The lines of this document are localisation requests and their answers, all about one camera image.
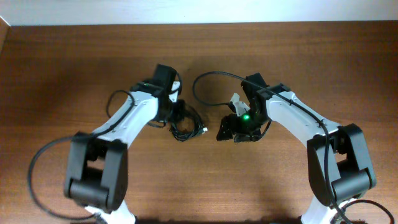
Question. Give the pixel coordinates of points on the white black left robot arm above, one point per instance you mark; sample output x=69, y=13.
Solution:
x=97, y=170

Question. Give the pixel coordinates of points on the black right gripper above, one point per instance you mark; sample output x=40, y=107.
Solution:
x=230, y=123

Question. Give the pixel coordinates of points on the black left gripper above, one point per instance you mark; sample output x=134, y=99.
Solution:
x=180, y=105

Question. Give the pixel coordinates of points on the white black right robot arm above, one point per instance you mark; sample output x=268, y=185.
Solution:
x=340, y=170

